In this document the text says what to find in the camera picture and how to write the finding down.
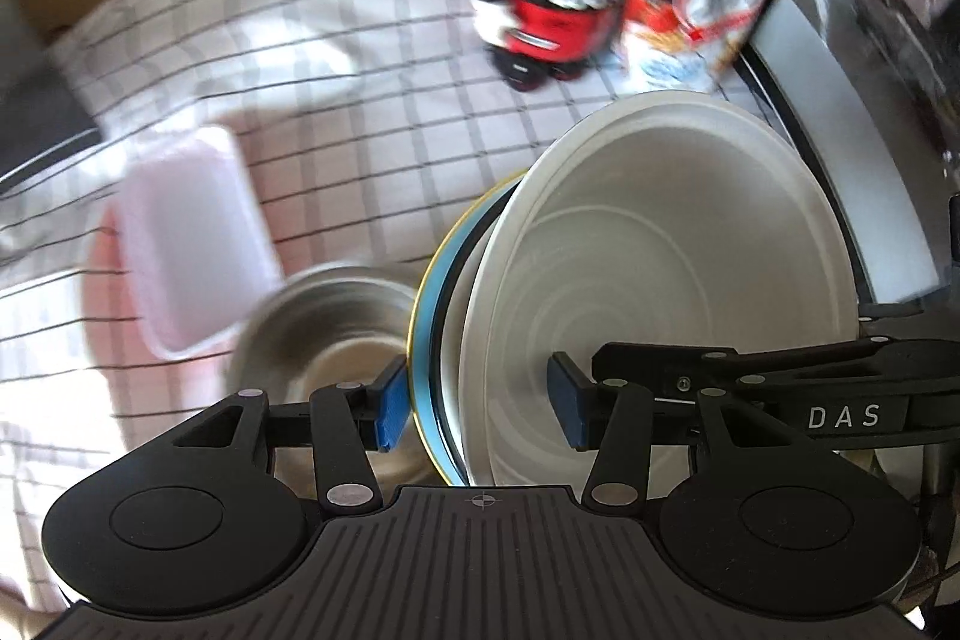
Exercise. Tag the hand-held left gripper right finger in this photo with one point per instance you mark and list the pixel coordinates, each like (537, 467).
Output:
(566, 404)

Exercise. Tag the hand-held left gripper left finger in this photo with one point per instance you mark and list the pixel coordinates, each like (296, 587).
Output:
(390, 411)

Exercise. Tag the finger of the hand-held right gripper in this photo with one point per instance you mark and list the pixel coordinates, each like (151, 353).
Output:
(750, 356)
(720, 381)

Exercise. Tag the white plate with yellow rim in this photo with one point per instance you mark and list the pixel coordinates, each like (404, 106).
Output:
(409, 340)

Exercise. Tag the blue gold-rimmed plate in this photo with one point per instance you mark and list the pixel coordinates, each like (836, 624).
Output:
(429, 347)

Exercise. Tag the stainless steel bowl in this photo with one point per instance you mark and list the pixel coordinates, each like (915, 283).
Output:
(315, 325)

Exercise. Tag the white paper bowl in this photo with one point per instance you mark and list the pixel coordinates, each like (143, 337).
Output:
(637, 235)

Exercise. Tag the white plastic container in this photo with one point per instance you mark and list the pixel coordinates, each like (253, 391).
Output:
(187, 235)

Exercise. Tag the red tray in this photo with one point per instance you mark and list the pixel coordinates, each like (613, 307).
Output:
(112, 287)

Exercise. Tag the white checked tablecloth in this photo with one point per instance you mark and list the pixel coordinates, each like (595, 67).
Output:
(375, 85)

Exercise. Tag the dark grey box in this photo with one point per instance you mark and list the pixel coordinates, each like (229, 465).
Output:
(37, 85)

